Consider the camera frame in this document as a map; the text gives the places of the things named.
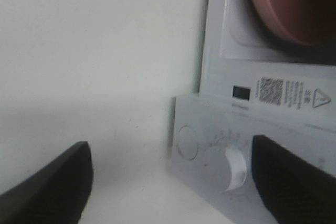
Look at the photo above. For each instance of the white warning label sticker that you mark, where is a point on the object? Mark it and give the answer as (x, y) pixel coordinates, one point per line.
(295, 93)

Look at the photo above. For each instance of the pink round plate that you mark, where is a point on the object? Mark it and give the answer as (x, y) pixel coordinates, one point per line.
(303, 22)

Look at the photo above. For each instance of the white microwave knob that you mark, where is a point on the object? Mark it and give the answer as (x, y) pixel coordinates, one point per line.
(237, 167)

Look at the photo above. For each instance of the round door release button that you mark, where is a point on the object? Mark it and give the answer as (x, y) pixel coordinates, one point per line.
(187, 143)

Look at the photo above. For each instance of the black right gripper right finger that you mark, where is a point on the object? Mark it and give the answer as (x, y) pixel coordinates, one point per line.
(291, 189)

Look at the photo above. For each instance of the white microwave oven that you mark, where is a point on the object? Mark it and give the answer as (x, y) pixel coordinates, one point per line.
(238, 47)

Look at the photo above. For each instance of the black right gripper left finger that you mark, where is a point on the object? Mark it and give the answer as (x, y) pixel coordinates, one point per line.
(58, 193)

